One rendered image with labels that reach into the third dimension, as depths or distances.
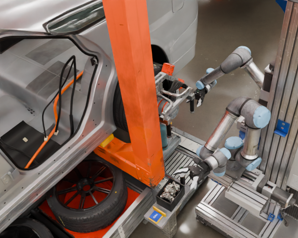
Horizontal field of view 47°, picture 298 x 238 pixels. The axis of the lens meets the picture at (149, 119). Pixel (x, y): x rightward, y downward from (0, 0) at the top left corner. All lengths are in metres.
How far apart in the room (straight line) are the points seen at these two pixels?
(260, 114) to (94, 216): 1.49
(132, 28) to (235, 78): 2.93
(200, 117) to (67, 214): 1.95
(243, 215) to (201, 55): 2.64
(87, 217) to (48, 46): 1.75
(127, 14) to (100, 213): 1.60
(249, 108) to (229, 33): 3.52
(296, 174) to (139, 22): 1.40
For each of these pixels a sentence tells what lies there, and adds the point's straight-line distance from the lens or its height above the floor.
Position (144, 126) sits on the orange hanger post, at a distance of 2.24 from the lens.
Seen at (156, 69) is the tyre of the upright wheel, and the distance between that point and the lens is 2.85.
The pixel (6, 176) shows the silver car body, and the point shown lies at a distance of 2.40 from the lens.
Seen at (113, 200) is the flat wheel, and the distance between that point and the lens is 2.81.
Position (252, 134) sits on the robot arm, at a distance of 2.15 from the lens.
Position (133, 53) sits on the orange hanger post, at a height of 1.81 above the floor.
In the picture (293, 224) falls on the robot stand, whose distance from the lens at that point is 3.09.
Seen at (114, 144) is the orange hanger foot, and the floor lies 0.68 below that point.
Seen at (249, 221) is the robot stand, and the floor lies 0.21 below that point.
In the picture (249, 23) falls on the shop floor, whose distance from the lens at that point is 5.74.
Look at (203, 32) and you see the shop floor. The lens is 5.51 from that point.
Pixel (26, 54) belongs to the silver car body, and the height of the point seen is 1.04.
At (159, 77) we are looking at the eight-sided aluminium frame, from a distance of 2.85.
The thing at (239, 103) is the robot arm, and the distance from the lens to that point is 2.08.
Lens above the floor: 2.84
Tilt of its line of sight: 44 degrees down
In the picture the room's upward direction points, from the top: 8 degrees counter-clockwise
